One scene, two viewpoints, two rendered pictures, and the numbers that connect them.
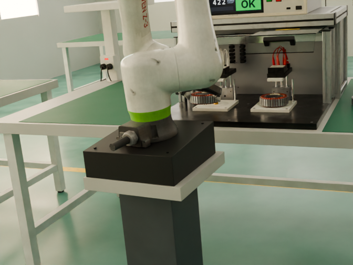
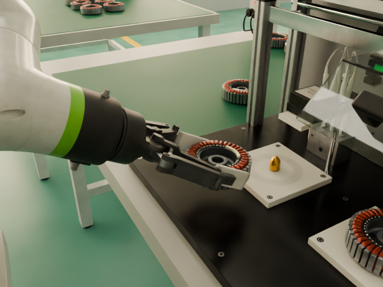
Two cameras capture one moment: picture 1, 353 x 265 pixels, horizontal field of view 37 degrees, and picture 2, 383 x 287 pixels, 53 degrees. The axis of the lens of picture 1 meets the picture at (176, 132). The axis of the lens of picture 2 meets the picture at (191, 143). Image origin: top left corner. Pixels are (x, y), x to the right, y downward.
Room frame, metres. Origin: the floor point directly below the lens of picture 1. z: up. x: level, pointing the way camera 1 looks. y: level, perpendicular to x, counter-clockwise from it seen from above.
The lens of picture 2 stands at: (1.55, -0.40, 1.19)
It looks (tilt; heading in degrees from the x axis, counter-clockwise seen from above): 30 degrees down; 36
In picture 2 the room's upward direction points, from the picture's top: straight up
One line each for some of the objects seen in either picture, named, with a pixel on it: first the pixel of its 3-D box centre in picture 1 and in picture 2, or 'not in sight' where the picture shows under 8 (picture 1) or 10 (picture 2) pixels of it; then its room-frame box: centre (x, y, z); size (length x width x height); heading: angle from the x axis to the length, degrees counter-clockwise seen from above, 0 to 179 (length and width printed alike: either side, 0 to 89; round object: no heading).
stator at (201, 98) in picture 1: (204, 98); (217, 163); (2.01, -0.12, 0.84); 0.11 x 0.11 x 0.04
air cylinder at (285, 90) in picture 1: (281, 92); not in sight; (2.16, -0.45, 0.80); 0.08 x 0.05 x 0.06; 65
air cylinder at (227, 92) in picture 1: (226, 92); (330, 142); (2.26, -0.23, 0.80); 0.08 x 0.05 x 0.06; 65
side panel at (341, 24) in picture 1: (340, 55); not in sight; (2.31, -0.74, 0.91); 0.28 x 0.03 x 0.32; 155
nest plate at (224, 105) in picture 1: (216, 105); (273, 171); (2.13, -0.17, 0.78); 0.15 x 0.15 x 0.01; 65
